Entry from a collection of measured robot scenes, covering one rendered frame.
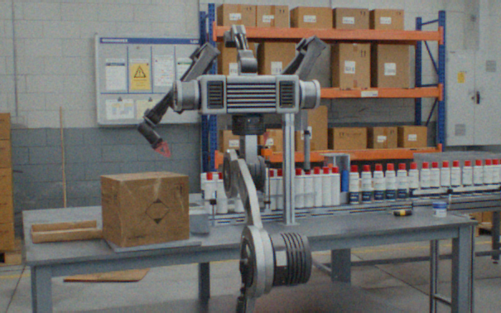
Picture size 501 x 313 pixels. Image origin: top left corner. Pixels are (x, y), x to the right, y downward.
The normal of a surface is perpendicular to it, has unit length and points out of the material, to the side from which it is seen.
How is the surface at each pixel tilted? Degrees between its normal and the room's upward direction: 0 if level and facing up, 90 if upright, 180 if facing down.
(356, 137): 90
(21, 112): 90
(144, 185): 90
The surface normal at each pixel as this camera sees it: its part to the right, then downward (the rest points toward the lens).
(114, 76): 0.23, 0.06
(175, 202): 0.52, 0.06
